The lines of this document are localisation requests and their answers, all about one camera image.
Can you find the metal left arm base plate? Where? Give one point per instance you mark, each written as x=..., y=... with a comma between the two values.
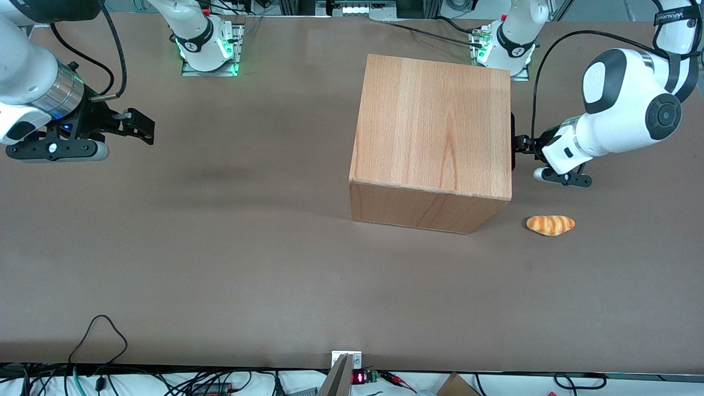
x=520, y=77

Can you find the toy bread roll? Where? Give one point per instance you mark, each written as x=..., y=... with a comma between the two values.
x=550, y=225

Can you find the small metal bracket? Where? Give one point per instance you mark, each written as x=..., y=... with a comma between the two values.
x=357, y=360

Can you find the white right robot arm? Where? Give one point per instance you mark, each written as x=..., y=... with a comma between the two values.
x=27, y=71

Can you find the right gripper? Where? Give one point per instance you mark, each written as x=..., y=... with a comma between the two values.
x=94, y=120

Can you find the red clip leads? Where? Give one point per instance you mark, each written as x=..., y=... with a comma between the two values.
x=396, y=378

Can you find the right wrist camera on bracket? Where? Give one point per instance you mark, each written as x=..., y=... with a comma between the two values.
x=55, y=150

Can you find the white lit device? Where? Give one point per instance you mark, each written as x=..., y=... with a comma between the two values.
x=355, y=8

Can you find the black box with orange parts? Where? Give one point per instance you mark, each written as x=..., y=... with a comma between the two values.
x=212, y=390

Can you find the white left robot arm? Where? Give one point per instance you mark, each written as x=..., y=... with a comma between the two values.
x=621, y=110

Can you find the wooden drawer cabinet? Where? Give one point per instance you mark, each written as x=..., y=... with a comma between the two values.
x=434, y=121

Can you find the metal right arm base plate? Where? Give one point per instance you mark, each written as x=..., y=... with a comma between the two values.
x=237, y=49

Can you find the red digit display module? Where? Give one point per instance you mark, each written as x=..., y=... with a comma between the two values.
x=360, y=378

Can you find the brown cardboard piece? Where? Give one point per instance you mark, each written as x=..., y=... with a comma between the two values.
x=456, y=386

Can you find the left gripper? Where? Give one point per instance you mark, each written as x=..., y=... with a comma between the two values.
x=542, y=140

